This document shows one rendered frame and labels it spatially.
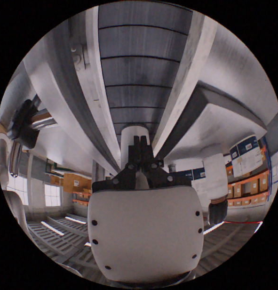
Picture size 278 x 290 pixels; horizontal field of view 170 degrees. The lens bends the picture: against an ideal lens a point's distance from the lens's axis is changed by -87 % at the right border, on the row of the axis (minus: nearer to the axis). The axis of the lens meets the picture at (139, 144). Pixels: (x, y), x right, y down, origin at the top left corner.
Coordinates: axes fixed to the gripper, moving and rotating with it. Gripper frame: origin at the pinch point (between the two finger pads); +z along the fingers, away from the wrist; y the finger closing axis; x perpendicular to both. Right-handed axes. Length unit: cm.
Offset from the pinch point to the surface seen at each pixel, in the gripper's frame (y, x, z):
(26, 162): -539, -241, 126
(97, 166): -14.8, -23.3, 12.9
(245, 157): 44.3, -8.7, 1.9
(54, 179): -315, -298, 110
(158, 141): 3.2, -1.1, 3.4
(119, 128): -3.3, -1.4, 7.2
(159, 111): 3.1, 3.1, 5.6
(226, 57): 14.7, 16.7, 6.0
